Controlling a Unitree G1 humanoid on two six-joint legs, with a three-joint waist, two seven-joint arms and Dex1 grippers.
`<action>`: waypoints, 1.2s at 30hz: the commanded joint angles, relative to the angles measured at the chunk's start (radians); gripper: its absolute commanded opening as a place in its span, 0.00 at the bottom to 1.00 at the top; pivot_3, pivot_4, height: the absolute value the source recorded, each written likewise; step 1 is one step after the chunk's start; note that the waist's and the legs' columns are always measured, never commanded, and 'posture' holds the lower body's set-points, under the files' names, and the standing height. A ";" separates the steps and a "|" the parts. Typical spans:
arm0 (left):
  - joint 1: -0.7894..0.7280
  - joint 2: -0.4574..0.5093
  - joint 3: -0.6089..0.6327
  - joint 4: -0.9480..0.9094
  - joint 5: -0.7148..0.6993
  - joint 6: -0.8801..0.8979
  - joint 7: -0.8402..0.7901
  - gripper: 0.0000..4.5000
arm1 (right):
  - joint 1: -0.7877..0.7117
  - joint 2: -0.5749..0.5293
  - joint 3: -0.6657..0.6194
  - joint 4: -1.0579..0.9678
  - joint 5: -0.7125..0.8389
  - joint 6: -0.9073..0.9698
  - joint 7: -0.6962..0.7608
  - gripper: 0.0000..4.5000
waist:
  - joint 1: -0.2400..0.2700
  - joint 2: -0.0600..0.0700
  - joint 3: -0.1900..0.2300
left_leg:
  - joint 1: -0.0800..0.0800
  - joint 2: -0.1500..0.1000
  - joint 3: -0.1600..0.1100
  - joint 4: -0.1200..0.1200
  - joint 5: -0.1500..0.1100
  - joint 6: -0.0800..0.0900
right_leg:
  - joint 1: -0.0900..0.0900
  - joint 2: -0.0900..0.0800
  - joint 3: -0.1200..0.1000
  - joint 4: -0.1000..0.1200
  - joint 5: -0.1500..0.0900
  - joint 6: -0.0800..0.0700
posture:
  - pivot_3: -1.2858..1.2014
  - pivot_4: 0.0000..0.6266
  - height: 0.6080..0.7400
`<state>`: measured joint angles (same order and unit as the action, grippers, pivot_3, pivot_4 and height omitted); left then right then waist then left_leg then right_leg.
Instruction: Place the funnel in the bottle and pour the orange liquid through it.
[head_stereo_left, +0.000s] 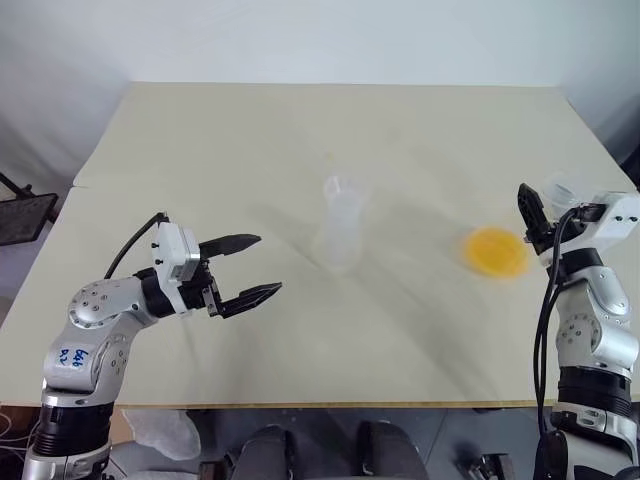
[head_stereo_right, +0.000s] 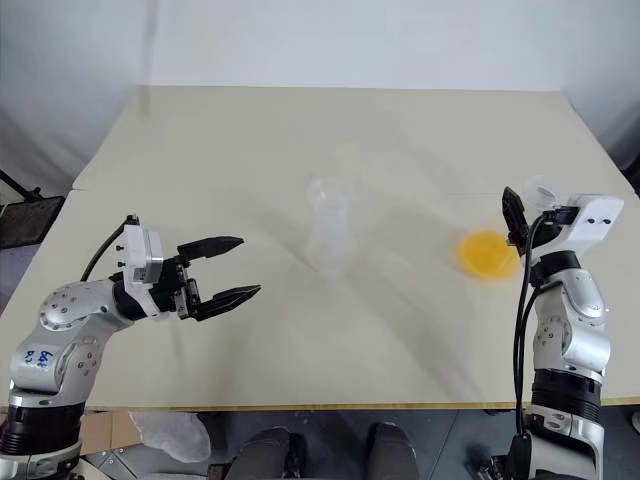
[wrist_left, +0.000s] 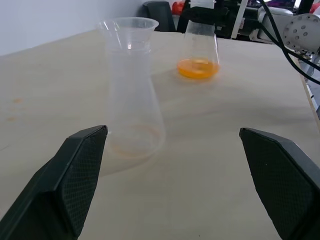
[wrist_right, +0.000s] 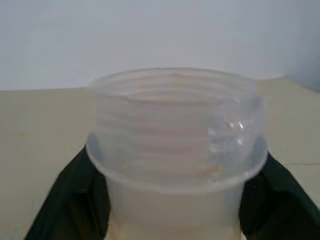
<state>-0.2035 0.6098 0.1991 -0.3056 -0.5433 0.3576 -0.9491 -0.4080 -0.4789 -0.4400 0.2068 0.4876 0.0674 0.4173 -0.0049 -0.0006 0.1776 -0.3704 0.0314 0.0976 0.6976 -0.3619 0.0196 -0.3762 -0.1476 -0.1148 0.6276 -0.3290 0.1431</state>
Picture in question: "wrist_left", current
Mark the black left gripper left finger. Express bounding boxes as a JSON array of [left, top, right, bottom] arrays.
[[0, 124, 109, 240]]

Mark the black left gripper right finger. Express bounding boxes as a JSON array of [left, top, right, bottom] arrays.
[[239, 127, 320, 240]]

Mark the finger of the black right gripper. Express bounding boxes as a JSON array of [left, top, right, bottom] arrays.
[[183, 6, 230, 25]]

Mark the clear flask with orange liquid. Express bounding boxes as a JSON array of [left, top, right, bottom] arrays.
[[176, 0, 222, 81]]

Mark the clear plastic funnel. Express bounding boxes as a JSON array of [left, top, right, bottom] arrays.
[[96, 16, 160, 55]]

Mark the red background object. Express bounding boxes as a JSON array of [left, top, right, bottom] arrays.
[[172, 0, 187, 16]]

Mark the empty clear plastic flask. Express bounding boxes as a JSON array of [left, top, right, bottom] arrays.
[[104, 46, 168, 161]]

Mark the white robot arm with cables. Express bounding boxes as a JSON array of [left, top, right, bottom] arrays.
[[258, 0, 320, 85]]

